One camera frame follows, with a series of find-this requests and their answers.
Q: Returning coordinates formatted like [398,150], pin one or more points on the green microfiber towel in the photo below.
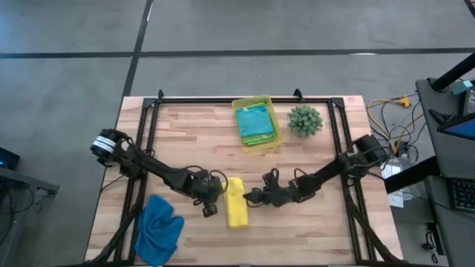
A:
[259,140]

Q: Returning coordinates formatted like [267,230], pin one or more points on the small teal box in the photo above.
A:
[462,88]

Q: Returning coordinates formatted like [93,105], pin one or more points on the black metal table frame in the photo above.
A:
[208,100]

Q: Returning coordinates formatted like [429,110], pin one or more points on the black monitor with blue screen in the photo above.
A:
[464,130]

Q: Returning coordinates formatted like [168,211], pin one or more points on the grey metal stand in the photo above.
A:
[22,181]

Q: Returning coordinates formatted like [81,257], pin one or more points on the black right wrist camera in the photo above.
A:
[271,178]

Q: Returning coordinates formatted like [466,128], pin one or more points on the yellow translucent plastic bin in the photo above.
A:
[252,99]

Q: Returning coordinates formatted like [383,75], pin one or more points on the teal microfiber towel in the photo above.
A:
[254,120]

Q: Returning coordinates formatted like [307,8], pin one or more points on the yellow microfiber towel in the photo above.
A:
[235,202]

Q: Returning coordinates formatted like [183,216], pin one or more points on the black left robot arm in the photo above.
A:
[156,168]

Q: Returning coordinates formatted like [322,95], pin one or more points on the black frame clamp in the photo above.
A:
[298,94]
[161,94]

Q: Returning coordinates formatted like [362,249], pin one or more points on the white paper sheet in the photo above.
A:
[395,198]

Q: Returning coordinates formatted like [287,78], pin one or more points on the black keyboard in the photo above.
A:
[464,194]

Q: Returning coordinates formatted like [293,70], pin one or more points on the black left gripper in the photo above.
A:
[206,187]

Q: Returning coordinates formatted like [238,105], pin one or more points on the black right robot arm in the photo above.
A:
[334,170]

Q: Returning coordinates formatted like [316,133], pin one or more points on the black power strip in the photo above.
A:
[434,237]

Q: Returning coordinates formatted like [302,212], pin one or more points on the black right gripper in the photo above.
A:
[278,194]

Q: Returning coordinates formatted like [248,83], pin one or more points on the blue microfiber towel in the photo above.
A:
[159,230]

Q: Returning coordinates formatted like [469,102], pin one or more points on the artificial plant in patterned pot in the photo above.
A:
[304,120]

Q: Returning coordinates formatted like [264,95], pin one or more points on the black device with blue light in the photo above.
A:
[9,157]

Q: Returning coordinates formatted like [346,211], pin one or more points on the black stand pole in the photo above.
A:
[454,74]
[412,176]

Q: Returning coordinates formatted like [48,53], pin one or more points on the grey desk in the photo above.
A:
[449,163]

